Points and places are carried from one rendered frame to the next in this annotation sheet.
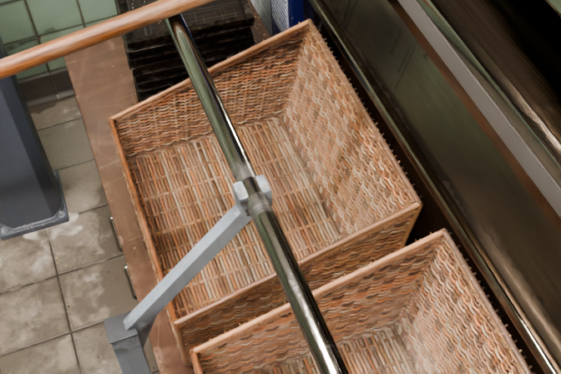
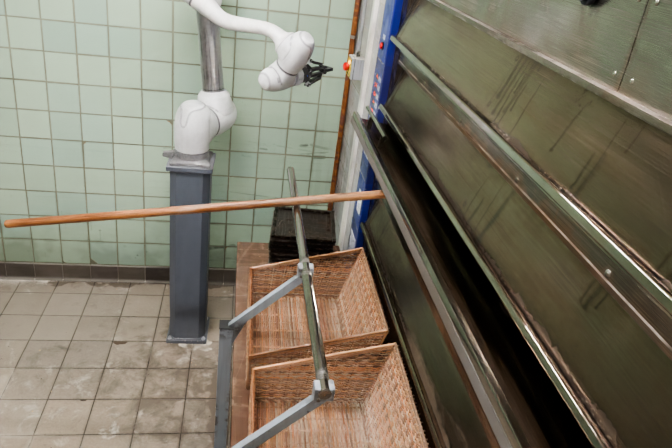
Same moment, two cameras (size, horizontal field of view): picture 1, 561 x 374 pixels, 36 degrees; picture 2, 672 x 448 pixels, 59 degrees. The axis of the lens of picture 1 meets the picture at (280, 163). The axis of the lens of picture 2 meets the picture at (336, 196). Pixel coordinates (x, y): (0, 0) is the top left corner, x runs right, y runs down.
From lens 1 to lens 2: 75 cm
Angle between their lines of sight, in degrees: 24
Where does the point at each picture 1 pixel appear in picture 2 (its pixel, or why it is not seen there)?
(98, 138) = (240, 283)
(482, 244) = (408, 341)
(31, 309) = (168, 380)
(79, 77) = (241, 256)
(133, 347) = (228, 337)
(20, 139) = (199, 284)
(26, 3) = (226, 227)
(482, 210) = (411, 325)
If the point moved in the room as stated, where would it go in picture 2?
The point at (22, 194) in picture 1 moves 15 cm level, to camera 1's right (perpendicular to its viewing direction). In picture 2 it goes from (188, 318) to (216, 324)
